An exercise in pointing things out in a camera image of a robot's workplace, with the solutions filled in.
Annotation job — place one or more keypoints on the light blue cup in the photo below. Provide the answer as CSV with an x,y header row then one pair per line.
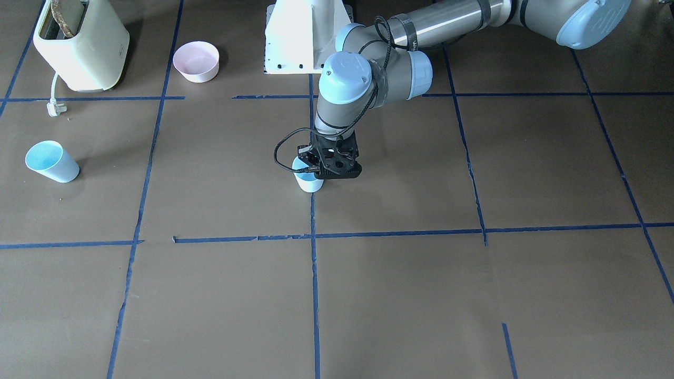
x,y
51,160
306,180

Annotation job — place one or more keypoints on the pink bowl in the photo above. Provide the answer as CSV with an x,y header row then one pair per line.
x,y
197,61

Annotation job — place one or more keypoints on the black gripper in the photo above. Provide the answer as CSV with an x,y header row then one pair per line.
x,y
305,153

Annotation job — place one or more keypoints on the bread slice in toaster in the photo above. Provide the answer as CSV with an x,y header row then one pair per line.
x,y
68,15

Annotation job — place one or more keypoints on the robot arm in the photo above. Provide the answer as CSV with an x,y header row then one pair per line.
x,y
384,63

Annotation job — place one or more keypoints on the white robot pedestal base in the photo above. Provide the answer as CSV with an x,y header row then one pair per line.
x,y
300,35

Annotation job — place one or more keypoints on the cream toaster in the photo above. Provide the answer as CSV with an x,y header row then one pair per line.
x,y
93,59

